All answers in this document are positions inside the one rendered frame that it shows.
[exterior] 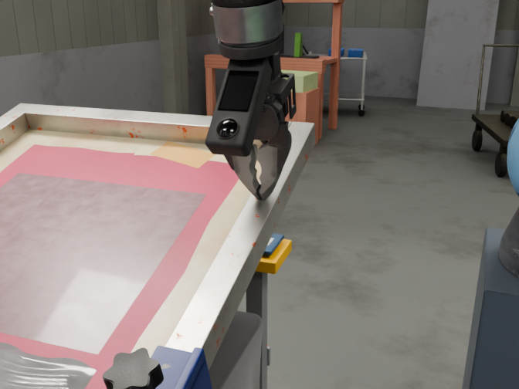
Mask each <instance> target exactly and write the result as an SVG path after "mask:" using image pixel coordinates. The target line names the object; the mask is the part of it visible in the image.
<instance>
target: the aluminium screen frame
mask: <svg viewBox="0 0 519 389"><path fill-rule="evenodd" d="M211 120H212V116H201V115H189V114H177V113H155V112H144V111H132V110H109V109H97V108H86V107H64V106H52V105H40V104H28V103H20V104H19V105H18V106H16V107H14V108H13V109H11V110H10V111H9V112H7V113H5V114H4V115H3V116H1V117H0V152H1V151H2V150H4V149H5V148H6V147H7V146H8V145H10V144H11V143H13V142H14V141H15V140H17V139H18V138H20V137H21V136H22V135H23V134H25V133H26V132H27V131H29V130H47V131H56V132H65V133H75V134H92V135H102V136H111V137H129V138H138V139H148V140H165V141H174V142H184V143H193V144H205V139H206V136H207V133H208V131H209V126H210V123H211ZM288 122H289V124H288V130H289V132H290V133H291V136H292V144H291V149H290V153H289V155H288V157H287V160H286V162H285V165H284V166H283V170H282V172H281V175H280V178H279V180H278V182H277V184H276V187H275V188H274V190H273V192H272V194H271V195H270V196H269V197H268V198H267V199H266V200H265V201H263V200H257V199H256V198H255V197H254V196H253V195H252V194H251V195H250V197H249V199H248V201H247V203H246V204H245V206H244V208H243V210H242V211H241V213H240V215H239V217H238V218H237V220H236V222H235V224H234V226H233V227H232V229H231V231H230V233H229V234H228V236H227V238H226V240H225V241H224V243H223V244H222V247H221V249H220V250H219V252H218V254H217V255H216V257H215V259H214V261H213V262H212V264H211V266H210V267H209V270H208V272H207V273H206V274H205V277H204V278H203V280H202V282H201V283H200V285H199V287H198V288H197V290H196V292H195V295H194V296H193V297H192V300H191V301H190V303H189V305H188V306H187V308H186V310H185V311H184V313H183V315H182V317H181V319H180V320H179V322H178V324H177V326H176V327H175V329H174V331H173V333H172V335H171V336H170V338H169V340H168V342H167V343H166V345H165V347H170V348H174V349H178V350H184V351H188V352H192V351H193V350H194V348H195V347H198V348H202V349H203V350H204V352H205V359H206V362H207V366H208V369H209V368H210V367H211V365H212V362H213V361H214V358H215V355H216V354H217V352H218V350H219V348H220V345H221V343H222V341H223V339H224V337H225V335H226V332H227V330H228V328H229V326H230V324H231V322H232V319H233V317H234V316H235V314H236V311H237V309H238V307H239V304H240V303H241V301H242V299H243V296H244V294H245V292H246V290H247V288H248V286H249V283H250V281H251V279H252V277H253V275H254V273H255V271H256V268H257V266H258V265H259V263H260V260H261V258H262V256H263V253H264V252H265V250H266V247H267V245H268V243H269V241H270V239H271V237H272V234H273V232H274V230H275V228H276V226H277V223H278V221H279V220H280V217H281V215H282V214H283V210H284V209H285V207H286V205H287V202H288V201H289V198H290V196H291V194H292V192H293V190H294V188H295V185H296V183H297V181H298V179H299V177H300V174H301V172H302V170H303V169H304V166H305V164H306V163H307V159H308V158H309V156H310V153H311V151H312V149H313V147H314V145H315V124H314V123H304V122H291V121H288Z"/></svg>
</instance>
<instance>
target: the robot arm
mask: <svg viewBox="0 0 519 389"><path fill-rule="evenodd" d="M211 2H212V7H211V8H210V9H209V13H210V15H213V18H214V24H215V34H216V38H217V39H218V43H219V53H220V54H221V55H222V56H224V57H226V58H228V59H230V60H229V64H228V67H227V70H226V74H225V77H224V80H223V83H222V87H221V90H220V93H219V98H218V100H217V103H216V105H215V110H214V113H213V116H212V120H211V123H210V126H209V131H208V133H207V136H206V139H205V145H206V146H207V148H208V149H209V150H210V151H211V153H212V154H221V155H224V157H225V158H226V160H227V162H228V163H229V166H230V167H231V168H232V170H234V171H235V173H236V175H237V177H238V178H239V180H240V181H241V182H242V183H243V184H244V185H245V187H246V188H247V189H248V190H249V191H250V193H251V194H252V195H253V196H254V197H255V198H256V199H257V200H263V201H265V200H266V199H267V198H268V197H269V196H270V195H271V194H272V192H273V190H274V188H275V187H276V184H277V182H278V180H279V178H280V175H281V172H282V170H283V166H284V165H285V162H286V160H287V157H288V155H289V153H290V149H291V144H292V136H291V133H290V132H289V130H288V124H289V122H288V121H285V117H286V116H287V114H288V113H289V114H290V119H292V118H293V116H294V114H295V113H296V112H297V106H296V92H295V77H294V73H282V72H281V66H280V50H281V48H282V39H281V32H282V31H283V15H282V2H281V0H211ZM284 77H286V78H288V79H284ZM291 90H292V92H293V106H292V102H291ZM288 102H289V109H288ZM254 140H260V141H261V142H262V143H263V144H262V145H261V147H260V148H259V150H257V146H256V144H253V141H254ZM256 161H258V162H259V164H260V166H261V175H260V176H259V179H260V182H261V184H260V183H259V182H258V180H257V177H256V173H257V169H256V168H255V166H256ZM507 170H508V174H509V178H510V180H511V184H512V186H513V188H514V190H515V192H516V193H517V195H518V197H519V118H518V120H517V122H516V124H515V125H514V127H513V129H512V131H511V135H510V137H509V141H508V145H507ZM499 260H500V263H501V264H502V266H503V267H504V268H505V269H506V270H507V271H508V272H510V273H511V274H513V275H514V276H516V277H517V278H519V207H518V208H517V210H516V212H515V214H514V216H513V218H512V219H511V221H510V223H509V225H508V226H507V228H506V230H505V232H504V233H503V235H502V238H501V241H500V250H499Z"/></svg>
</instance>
